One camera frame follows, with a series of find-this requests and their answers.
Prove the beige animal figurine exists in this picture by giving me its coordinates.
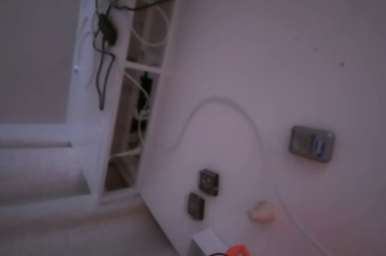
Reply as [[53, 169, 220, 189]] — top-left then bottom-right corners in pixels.
[[247, 200, 277, 224]]

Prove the white cardboard bin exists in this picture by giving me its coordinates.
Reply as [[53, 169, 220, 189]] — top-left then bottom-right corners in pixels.
[[186, 228, 230, 256]]

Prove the short white cable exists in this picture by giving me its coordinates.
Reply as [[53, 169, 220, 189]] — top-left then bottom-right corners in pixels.
[[109, 146, 142, 160]]

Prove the white furniture frame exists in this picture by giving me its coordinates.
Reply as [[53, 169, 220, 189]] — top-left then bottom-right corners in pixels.
[[0, 0, 179, 206]]

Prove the grey metal tin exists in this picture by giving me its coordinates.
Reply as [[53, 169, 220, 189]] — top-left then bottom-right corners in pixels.
[[288, 125, 336, 163]]

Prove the small black clear-lid case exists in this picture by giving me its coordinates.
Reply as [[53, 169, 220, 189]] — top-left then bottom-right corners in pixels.
[[197, 169, 220, 197], [185, 192, 206, 222]]

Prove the black plug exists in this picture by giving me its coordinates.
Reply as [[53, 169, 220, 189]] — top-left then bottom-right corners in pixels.
[[137, 72, 153, 112]]

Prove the thin white cable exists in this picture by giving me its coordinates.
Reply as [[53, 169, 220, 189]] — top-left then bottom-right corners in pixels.
[[112, 60, 332, 256]]

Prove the black inline cable block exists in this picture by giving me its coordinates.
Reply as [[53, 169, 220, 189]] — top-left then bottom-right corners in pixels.
[[96, 13, 119, 46]]

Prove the thin black cable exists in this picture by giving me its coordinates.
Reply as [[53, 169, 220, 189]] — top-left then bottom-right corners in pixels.
[[92, 0, 133, 111]]

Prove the thick white cable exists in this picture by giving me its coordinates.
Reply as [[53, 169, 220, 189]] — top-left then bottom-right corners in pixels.
[[130, 0, 170, 48]]

